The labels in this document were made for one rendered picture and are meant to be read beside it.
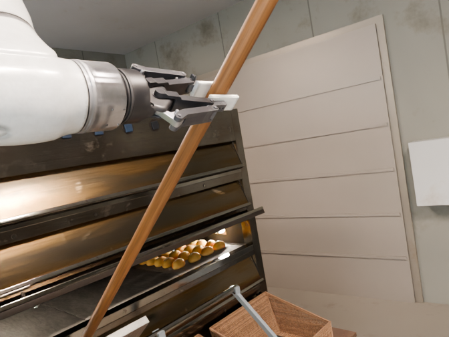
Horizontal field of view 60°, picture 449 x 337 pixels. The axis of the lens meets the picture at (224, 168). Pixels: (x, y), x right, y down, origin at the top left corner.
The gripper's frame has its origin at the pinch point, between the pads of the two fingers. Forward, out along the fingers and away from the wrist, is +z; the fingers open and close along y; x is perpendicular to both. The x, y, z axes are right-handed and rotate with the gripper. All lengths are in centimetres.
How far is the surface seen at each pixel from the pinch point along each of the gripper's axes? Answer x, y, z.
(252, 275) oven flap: -154, -7, 143
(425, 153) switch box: -70, -5, 329
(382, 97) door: -59, -72, 340
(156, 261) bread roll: -167, -48, 94
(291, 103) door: -125, -146, 334
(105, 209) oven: -112, -58, 46
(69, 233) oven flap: -118, -55, 28
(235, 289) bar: -115, 4, 85
